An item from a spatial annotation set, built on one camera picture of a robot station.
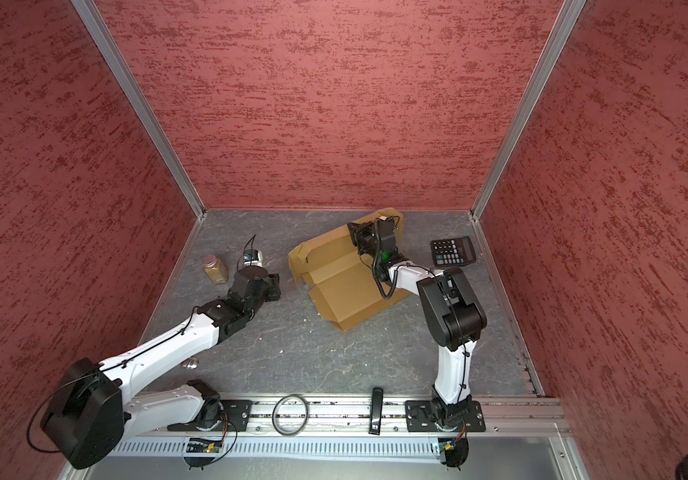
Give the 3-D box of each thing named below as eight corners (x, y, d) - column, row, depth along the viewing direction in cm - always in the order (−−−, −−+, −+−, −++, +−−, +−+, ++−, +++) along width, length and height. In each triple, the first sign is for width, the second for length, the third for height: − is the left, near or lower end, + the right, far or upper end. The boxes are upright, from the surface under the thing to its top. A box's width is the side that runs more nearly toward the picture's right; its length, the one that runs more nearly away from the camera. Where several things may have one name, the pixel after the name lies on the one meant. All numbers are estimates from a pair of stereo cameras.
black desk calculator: (434, 268, 107) (437, 262, 104) (429, 242, 114) (431, 236, 112) (475, 268, 107) (478, 262, 104) (467, 242, 115) (470, 236, 112)
